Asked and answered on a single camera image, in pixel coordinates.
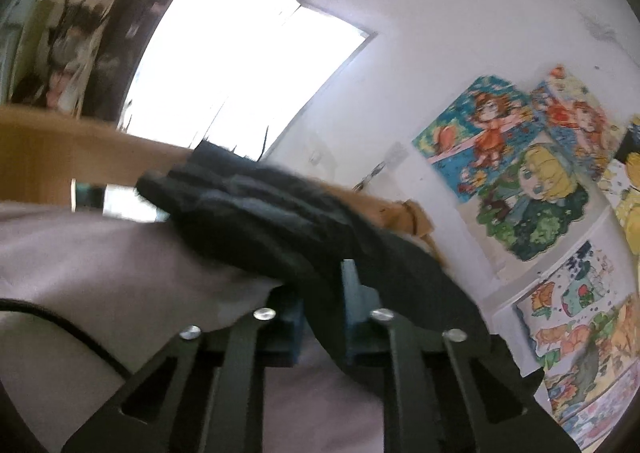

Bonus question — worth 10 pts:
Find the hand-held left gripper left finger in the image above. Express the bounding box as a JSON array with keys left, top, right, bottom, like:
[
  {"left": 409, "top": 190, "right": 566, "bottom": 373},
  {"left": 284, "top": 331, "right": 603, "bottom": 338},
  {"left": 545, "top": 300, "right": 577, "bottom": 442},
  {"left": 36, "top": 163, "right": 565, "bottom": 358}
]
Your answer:
[{"left": 60, "top": 290, "right": 304, "bottom": 453}]

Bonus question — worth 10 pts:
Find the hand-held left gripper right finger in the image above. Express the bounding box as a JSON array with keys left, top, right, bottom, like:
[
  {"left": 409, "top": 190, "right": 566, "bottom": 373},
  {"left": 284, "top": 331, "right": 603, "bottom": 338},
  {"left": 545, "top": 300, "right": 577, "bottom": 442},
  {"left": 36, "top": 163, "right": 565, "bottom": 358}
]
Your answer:
[{"left": 341, "top": 259, "right": 582, "bottom": 453}]

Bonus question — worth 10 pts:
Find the black garment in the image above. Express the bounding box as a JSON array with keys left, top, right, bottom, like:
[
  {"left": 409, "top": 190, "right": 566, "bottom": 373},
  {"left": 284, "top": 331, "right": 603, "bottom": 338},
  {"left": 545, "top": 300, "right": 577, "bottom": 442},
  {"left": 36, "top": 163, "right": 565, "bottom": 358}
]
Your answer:
[{"left": 136, "top": 140, "right": 543, "bottom": 399}]

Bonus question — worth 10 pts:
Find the bed with pink sheet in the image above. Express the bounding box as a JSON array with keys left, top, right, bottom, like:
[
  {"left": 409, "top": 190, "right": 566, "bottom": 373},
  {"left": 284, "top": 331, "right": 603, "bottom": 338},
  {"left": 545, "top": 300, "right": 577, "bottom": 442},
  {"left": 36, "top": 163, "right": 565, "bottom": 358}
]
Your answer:
[{"left": 0, "top": 203, "right": 396, "bottom": 453}]

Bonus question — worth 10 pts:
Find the blonde figure green bush poster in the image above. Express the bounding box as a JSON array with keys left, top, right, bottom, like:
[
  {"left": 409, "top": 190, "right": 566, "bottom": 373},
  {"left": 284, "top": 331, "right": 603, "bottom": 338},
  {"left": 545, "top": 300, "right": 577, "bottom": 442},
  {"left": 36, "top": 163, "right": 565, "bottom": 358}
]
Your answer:
[{"left": 475, "top": 143, "right": 592, "bottom": 262}]

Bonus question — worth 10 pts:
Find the blue poster with orange-dressed figure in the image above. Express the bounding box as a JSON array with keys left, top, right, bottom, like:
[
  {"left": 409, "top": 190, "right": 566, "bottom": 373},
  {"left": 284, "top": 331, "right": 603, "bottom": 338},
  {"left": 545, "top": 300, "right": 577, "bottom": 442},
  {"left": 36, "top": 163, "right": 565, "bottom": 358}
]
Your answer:
[{"left": 412, "top": 76, "right": 543, "bottom": 204}]

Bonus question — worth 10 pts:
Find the large white creatures poster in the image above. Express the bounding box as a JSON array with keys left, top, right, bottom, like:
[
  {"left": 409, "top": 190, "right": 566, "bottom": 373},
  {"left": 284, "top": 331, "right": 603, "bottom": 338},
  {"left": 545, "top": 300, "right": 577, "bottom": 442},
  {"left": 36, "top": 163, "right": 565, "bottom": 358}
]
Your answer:
[{"left": 514, "top": 239, "right": 640, "bottom": 440}]

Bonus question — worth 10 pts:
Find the bright window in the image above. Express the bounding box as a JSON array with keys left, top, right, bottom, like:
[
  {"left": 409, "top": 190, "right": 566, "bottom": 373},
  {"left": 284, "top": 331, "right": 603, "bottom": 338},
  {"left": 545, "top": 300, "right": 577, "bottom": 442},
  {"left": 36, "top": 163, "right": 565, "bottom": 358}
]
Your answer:
[{"left": 117, "top": 0, "right": 379, "bottom": 165}]

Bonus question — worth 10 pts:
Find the red-haired figure poster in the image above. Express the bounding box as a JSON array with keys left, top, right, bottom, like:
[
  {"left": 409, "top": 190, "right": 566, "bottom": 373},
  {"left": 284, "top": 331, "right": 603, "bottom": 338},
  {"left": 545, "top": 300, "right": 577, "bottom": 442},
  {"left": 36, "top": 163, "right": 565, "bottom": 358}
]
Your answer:
[{"left": 530, "top": 64, "right": 627, "bottom": 180}]

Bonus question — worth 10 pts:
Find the black cable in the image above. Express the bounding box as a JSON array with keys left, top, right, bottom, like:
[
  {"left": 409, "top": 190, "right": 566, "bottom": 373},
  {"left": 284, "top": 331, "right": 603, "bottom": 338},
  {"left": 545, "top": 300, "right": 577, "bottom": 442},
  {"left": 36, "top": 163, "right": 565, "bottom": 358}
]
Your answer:
[{"left": 0, "top": 298, "right": 137, "bottom": 380}]

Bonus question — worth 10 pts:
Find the yellow wall poster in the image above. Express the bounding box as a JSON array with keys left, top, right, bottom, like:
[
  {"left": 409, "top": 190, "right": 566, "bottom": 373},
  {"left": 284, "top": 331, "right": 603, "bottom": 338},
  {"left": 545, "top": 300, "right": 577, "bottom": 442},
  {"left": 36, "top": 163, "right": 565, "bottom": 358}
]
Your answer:
[{"left": 599, "top": 116, "right": 640, "bottom": 255}]

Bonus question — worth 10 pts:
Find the wooden bed frame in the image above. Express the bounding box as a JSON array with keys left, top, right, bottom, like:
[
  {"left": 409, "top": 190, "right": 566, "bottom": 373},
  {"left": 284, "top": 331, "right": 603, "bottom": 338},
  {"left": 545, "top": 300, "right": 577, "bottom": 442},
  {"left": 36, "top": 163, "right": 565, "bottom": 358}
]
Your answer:
[{"left": 0, "top": 103, "right": 447, "bottom": 265}]

